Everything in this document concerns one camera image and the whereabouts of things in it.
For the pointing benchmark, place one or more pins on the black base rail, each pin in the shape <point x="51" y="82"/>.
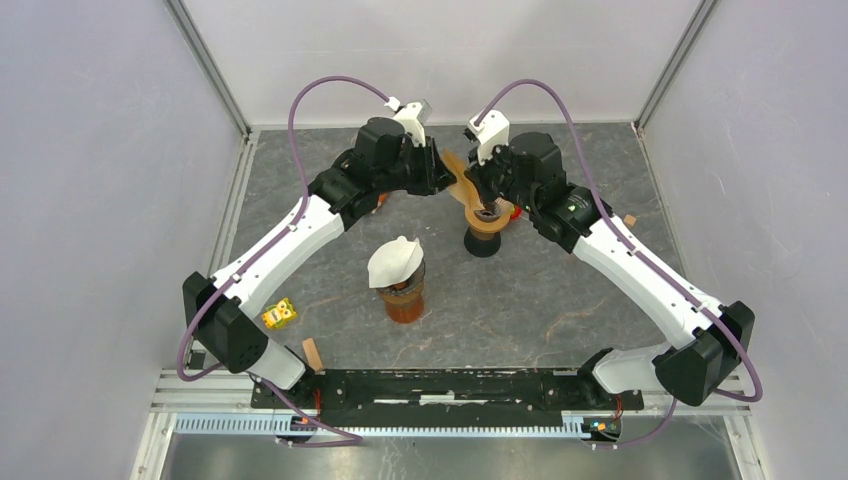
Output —
<point x="459" y="397"/>

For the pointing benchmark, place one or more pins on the dark red black dripper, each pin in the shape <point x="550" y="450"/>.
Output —
<point x="481" y="244"/>

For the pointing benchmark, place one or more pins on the white slotted cable duct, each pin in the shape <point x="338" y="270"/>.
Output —
<point x="290" y="425"/>

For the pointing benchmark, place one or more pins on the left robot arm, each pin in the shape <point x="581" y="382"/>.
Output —
<point x="389" y="154"/>

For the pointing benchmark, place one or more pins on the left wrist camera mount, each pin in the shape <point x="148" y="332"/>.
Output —
<point x="412" y="116"/>

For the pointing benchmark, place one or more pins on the white paper coffee filter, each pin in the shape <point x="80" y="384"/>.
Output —
<point x="394" y="262"/>

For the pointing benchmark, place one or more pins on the coffee filter box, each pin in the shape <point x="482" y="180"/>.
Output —
<point x="381" y="200"/>

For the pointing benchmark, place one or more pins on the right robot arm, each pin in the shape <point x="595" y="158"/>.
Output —
<point x="705" y="339"/>

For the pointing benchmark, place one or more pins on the yellow toy figure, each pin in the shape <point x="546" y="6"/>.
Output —
<point x="279" y="315"/>

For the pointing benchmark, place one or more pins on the dark glass dripper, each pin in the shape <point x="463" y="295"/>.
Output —
<point x="407" y="286"/>

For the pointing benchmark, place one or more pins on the wooden ring holder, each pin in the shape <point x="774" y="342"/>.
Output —
<point x="491" y="218"/>

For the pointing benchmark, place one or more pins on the single brown paper filter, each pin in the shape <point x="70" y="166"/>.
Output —
<point x="464" y="191"/>

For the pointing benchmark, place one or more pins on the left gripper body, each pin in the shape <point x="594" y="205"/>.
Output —
<point x="420" y="167"/>

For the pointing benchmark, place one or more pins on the amber glass carafe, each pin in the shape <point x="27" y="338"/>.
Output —
<point x="403" y="309"/>

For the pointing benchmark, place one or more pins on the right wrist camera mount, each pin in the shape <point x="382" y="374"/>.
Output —
<point x="490" y="130"/>

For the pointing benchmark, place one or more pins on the wooden rectangular block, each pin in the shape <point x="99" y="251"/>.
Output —
<point x="312" y="354"/>

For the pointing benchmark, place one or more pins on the red curved plastic piece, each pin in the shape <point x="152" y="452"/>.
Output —
<point x="515" y="214"/>

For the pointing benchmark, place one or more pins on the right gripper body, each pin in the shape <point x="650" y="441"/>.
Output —
<point x="494" y="178"/>

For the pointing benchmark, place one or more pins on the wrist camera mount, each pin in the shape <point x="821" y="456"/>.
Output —
<point x="490" y="130"/>
<point x="412" y="116"/>

